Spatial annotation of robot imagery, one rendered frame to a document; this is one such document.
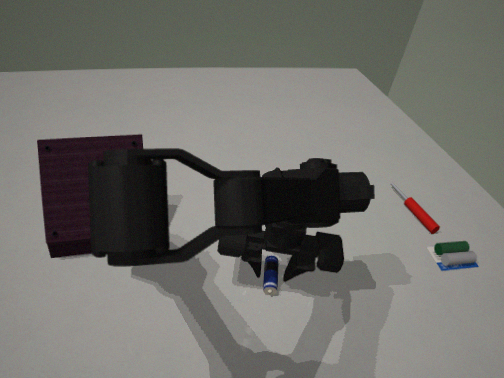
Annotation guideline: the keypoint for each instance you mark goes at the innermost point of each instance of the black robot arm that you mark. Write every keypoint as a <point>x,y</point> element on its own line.
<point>129,210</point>

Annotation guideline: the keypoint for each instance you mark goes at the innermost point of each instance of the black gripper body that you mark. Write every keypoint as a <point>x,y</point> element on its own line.
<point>290,239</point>

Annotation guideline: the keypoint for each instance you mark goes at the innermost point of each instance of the blue battery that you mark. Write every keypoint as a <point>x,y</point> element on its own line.
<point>270,283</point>

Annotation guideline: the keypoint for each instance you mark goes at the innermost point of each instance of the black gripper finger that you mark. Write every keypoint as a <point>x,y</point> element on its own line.
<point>254,262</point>
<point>296,267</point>

